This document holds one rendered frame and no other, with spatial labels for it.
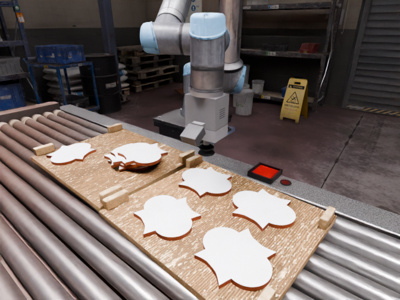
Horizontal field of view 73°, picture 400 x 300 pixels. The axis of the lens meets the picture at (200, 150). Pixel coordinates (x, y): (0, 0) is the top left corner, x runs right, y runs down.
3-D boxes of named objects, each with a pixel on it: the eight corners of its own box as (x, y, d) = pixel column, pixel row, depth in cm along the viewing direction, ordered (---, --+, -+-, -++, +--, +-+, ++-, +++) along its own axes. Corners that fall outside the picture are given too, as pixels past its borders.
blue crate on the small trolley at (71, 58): (59, 60, 389) (56, 44, 381) (87, 61, 373) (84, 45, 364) (36, 63, 357) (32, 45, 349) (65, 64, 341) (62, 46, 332)
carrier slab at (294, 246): (200, 163, 86) (200, 159, 85) (336, 221, 61) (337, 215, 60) (99, 216, 63) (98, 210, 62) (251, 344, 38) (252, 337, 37)
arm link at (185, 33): (190, 22, 71) (179, 21, 61) (232, 22, 69) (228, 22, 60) (189, 53, 75) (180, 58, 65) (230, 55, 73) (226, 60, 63)
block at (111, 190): (120, 191, 69) (119, 182, 68) (124, 194, 68) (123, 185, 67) (99, 202, 65) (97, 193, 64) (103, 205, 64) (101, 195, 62)
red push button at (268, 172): (260, 168, 84) (261, 164, 84) (278, 174, 81) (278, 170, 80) (250, 175, 80) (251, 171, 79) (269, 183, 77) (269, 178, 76)
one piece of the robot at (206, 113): (167, 81, 57) (171, 151, 64) (203, 86, 53) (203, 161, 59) (198, 73, 66) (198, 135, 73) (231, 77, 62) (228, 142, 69)
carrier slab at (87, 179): (123, 131, 112) (122, 127, 111) (197, 161, 88) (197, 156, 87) (31, 161, 88) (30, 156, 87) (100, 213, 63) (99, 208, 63)
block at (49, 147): (53, 149, 92) (51, 142, 91) (55, 151, 91) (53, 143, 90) (34, 155, 88) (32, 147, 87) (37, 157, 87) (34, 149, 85)
